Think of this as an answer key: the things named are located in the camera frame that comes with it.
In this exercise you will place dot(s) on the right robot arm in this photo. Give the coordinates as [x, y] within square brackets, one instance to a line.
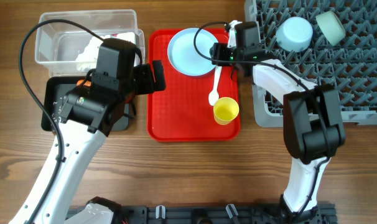
[312, 122]

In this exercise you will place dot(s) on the grey dishwasher rack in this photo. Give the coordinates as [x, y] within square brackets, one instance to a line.
[350, 66]

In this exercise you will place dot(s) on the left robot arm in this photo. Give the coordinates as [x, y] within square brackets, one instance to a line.
[87, 116]

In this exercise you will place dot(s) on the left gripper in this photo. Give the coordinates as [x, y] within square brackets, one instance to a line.
[147, 85]

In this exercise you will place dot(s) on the white plastic spoon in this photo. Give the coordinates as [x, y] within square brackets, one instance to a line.
[214, 95]

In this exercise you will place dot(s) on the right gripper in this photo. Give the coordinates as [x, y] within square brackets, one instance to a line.
[218, 53]

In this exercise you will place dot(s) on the red serving tray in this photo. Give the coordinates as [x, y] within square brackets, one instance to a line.
[182, 112]

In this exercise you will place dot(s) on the green bowl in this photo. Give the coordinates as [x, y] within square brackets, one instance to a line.
[331, 27]

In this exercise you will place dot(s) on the orange carrot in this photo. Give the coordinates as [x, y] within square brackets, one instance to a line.
[80, 83]

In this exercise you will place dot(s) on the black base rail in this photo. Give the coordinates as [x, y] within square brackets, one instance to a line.
[265, 213]

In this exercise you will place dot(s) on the clear plastic bin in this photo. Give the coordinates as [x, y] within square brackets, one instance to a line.
[57, 45]

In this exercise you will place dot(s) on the white rice pile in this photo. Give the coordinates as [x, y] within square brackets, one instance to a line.
[56, 109]

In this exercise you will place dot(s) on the small light blue bowl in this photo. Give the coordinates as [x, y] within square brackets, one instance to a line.
[294, 34]

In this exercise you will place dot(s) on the large light blue plate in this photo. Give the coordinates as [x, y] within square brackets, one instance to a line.
[183, 56]

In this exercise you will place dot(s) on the yellow plastic cup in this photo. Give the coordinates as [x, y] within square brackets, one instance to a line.
[225, 110]

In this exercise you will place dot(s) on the black plastic tray bin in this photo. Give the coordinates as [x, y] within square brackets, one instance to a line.
[57, 87]

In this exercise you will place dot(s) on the white tissue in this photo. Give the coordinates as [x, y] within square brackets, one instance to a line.
[88, 58]

